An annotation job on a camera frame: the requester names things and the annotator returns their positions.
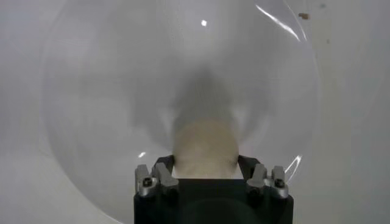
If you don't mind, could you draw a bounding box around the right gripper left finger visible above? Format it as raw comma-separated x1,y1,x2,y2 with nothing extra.
135,154,180,198

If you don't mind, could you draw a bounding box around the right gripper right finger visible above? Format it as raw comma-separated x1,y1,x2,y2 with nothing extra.
237,155,289,199

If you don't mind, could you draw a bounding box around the white steamed baozi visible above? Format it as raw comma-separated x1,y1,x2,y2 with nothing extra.
172,118,240,180

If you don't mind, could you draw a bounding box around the white round plate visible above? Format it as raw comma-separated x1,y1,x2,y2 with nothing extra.
39,0,321,224

